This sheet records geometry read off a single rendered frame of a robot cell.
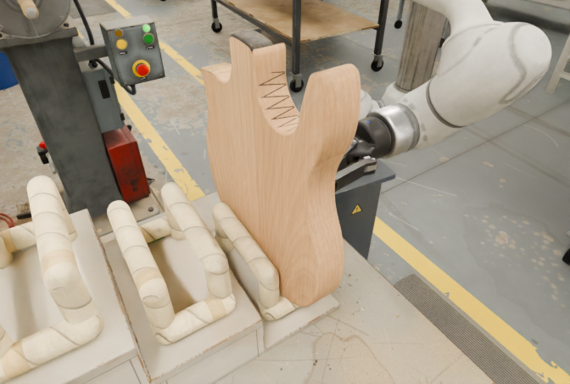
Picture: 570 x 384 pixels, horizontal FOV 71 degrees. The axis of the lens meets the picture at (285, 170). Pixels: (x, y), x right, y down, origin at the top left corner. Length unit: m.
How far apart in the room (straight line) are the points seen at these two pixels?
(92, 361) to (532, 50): 0.66
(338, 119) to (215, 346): 0.35
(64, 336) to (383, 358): 0.44
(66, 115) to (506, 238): 2.12
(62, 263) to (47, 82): 1.23
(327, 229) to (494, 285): 1.69
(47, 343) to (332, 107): 0.38
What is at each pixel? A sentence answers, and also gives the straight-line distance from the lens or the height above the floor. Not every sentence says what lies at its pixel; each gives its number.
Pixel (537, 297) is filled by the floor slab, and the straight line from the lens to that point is 2.18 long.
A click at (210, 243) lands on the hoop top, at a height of 1.13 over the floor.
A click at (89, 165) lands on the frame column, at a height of 0.55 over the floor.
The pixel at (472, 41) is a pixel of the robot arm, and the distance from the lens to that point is 0.67.
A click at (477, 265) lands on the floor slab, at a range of 2.18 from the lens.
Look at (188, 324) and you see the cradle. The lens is 0.57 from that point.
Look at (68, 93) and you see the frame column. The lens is 1.67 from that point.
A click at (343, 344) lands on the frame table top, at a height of 0.93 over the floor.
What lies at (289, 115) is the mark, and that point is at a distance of 0.49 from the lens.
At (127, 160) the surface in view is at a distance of 1.82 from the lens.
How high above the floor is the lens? 1.53
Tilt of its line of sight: 37 degrees down
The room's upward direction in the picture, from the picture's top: straight up
